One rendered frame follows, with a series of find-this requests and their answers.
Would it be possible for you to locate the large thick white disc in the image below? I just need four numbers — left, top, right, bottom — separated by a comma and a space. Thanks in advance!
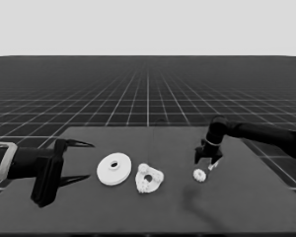
96, 152, 133, 188

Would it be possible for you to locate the white round carrier with pins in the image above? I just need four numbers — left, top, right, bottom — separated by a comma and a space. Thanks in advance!
134, 162, 165, 195

